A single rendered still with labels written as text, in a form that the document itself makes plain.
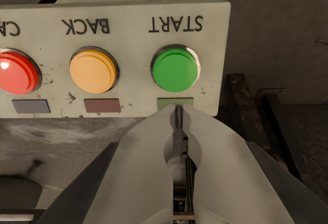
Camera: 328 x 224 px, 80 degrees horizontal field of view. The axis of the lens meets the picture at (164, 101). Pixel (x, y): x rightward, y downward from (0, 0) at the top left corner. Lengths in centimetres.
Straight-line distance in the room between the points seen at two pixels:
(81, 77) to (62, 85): 3
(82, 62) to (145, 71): 6
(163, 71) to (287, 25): 83
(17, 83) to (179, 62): 15
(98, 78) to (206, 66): 10
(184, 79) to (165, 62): 2
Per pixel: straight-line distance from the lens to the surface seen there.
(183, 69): 17
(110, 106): 21
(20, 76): 22
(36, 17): 21
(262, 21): 92
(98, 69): 18
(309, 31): 103
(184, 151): 153
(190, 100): 20
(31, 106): 25
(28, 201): 290
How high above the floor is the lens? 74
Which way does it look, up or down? 40 degrees down
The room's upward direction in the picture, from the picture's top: 179 degrees counter-clockwise
